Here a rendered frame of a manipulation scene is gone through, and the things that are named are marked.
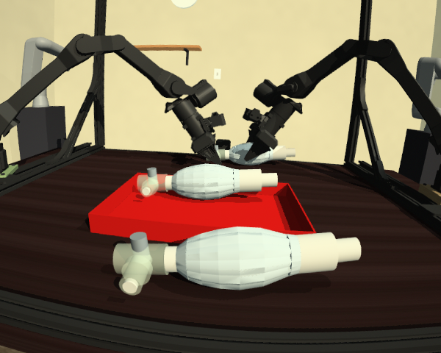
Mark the red tray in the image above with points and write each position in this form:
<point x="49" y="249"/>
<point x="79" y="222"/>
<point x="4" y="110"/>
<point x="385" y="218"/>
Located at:
<point x="273" y="208"/>

